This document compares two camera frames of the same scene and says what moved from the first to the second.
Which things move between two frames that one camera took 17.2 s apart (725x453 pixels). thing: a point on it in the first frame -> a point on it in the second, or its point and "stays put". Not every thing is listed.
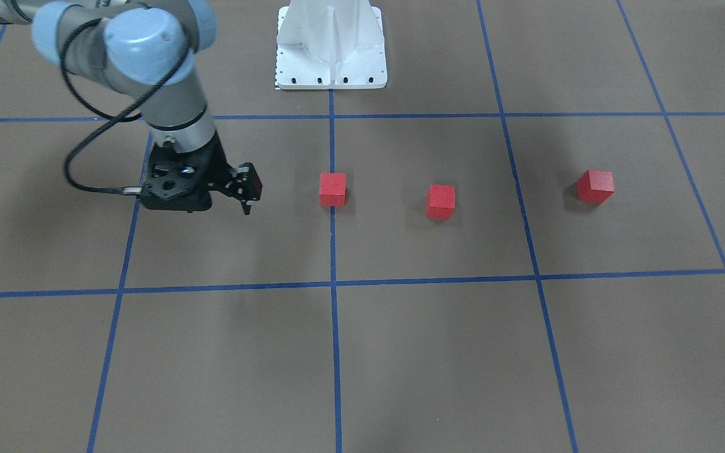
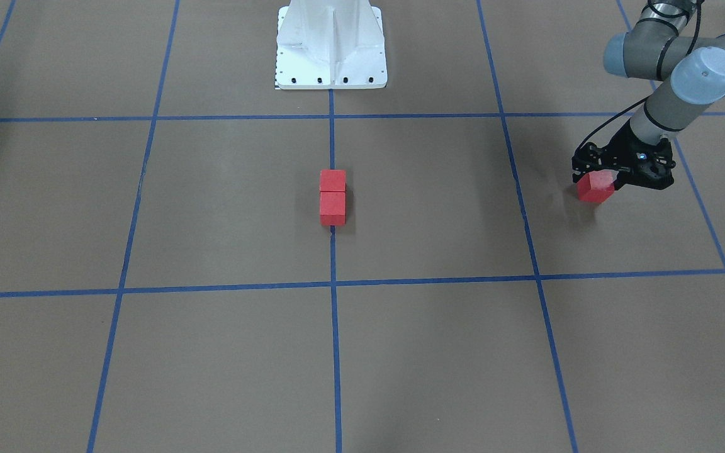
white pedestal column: [330, 44] stays put
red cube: [253, 183] -> [332, 180]
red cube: [332, 187] -> [332, 206]
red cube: [595, 186] stays put
